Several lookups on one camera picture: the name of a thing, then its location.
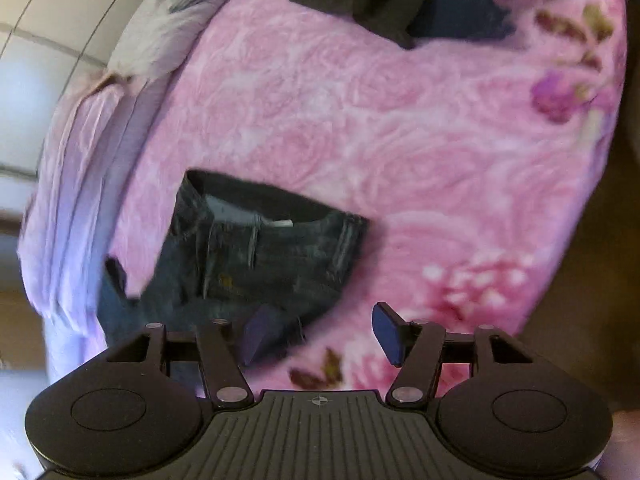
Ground folded blue garment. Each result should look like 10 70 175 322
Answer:
410 0 517 42

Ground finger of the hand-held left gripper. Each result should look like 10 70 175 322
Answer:
103 257 129 303

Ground crumpled white cloth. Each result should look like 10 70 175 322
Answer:
107 0 202 79

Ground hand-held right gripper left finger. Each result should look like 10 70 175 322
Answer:
106 304 289 409

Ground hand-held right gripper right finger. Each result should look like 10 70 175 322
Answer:
371 302 534 408

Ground dark blue denim pants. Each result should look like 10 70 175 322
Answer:
97 169 371 391

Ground pink floral blanket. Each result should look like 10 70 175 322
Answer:
107 0 629 397

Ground folded lilac blanket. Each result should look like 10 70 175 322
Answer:
17 72 173 356

